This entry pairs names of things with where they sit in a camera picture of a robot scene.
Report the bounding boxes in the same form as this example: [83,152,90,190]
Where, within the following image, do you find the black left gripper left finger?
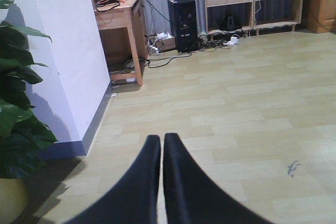
[67,135,161,223]

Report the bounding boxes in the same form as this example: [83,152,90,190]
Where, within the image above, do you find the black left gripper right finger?
[163,133,270,223]

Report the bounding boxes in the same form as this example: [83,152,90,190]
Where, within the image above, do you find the yellow plant pot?
[1,178,28,223]

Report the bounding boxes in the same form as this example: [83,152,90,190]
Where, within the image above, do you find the green potted plant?
[0,0,58,180]

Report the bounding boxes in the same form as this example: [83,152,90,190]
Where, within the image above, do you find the white power strip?
[223,34,240,47]

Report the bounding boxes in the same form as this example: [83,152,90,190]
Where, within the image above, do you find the small wooden side table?
[94,0,149,86]

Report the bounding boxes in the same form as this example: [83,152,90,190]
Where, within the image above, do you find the black computer tower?
[167,0,198,52]

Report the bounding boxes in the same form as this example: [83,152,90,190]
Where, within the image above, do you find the wooden cabinet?
[303,0,335,33]

